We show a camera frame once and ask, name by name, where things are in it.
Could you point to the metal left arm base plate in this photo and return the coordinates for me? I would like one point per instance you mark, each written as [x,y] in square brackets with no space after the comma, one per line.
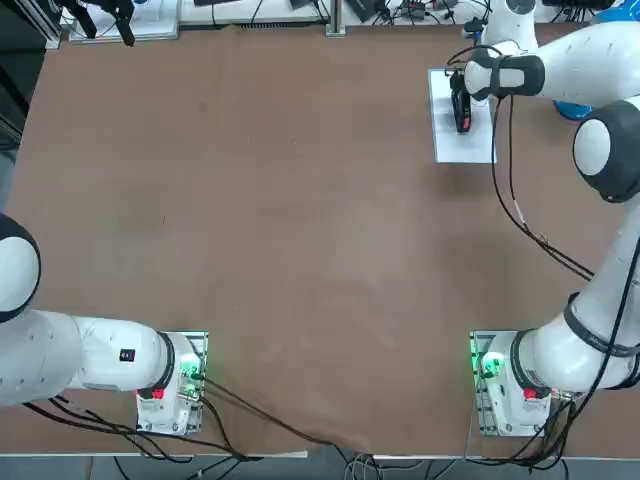
[200,345]

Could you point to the aluminium profile post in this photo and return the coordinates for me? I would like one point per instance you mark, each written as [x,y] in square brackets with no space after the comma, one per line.
[336,17]

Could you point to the black tripod leg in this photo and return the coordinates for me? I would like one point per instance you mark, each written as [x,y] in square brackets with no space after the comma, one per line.
[86,17]
[125,25]

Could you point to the blue clipboard with metal clip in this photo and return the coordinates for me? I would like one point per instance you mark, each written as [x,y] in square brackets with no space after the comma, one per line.
[431,110]

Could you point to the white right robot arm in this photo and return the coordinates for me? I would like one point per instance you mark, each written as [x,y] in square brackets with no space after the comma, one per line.
[590,60]

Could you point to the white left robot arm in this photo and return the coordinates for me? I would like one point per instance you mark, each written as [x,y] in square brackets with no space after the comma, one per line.
[100,355]

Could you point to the blue rounded object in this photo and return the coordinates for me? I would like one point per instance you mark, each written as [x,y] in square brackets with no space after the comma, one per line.
[625,7]

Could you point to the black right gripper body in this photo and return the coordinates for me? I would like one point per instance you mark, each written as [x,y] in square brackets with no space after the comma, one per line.
[456,80]

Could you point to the white board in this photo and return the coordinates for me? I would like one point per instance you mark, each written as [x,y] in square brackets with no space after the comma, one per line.
[155,20]

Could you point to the black stapler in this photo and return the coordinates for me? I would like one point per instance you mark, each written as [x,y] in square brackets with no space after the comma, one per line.
[462,112]

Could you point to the black power brick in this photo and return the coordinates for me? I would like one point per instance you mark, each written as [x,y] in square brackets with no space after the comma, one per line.
[362,9]

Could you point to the white paper sheet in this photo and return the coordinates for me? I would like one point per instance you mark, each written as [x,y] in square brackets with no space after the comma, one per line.
[445,145]

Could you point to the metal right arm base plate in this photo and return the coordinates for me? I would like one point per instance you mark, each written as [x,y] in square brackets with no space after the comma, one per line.
[475,400]

